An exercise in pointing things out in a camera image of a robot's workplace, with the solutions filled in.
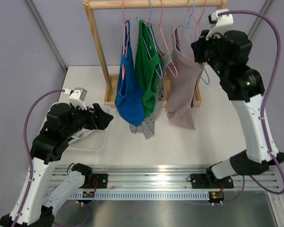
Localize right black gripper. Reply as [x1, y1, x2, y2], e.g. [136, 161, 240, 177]
[192, 28, 230, 79]

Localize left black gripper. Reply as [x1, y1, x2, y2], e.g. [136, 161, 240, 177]
[63, 102, 114, 138]

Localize pink hanger of striped top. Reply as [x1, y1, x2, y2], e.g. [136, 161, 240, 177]
[187, 0, 207, 41]

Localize blue hanger of mauve top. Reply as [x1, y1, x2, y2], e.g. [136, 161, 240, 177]
[175, 0, 210, 85]

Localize mauve pink tank top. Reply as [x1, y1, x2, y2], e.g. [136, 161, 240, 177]
[166, 27, 204, 130]

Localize grey tank top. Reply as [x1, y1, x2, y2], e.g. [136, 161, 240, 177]
[129, 52, 172, 140]

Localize blue hanger of green top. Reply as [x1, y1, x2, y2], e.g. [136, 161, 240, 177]
[134, 0, 165, 79]

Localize green tank top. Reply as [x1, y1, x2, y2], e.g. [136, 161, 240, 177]
[135, 19, 160, 117]

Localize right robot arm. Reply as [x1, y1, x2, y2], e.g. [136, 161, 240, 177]
[191, 30, 284, 187]

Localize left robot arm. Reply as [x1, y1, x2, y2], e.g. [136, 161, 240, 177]
[0, 103, 114, 227]

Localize blue tank top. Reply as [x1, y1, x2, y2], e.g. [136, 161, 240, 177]
[115, 21, 145, 126]

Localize pink hanger of blue top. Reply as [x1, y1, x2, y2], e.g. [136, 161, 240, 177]
[122, 0, 130, 80]

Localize white plastic basket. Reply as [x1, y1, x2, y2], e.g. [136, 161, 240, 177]
[66, 104, 113, 152]

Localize wooden clothes rack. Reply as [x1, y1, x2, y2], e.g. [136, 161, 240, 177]
[83, 0, 228, 108]

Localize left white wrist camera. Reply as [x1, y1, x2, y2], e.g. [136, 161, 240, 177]
[62, 87, 87, 110]

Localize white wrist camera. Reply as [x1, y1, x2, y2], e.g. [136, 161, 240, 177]
[206, 9, 234, 40]
[62, 87, 87, 110]

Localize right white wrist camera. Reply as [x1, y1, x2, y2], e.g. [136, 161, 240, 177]
[206, 9, 234, 40]

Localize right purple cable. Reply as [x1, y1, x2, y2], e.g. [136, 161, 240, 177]
[184, 9, 284, 205]

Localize purple cable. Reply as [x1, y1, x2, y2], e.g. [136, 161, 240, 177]
[184, 9, 284, 205]
[11, 89, 92, 227]

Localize white slotted cable duct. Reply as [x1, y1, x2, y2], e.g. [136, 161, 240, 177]
[68, 191, 209, 201]

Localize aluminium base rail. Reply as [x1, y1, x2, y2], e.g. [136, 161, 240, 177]
[47, 165, 281, 191]

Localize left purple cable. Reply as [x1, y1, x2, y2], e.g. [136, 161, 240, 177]
[11, 89, 92, 227]

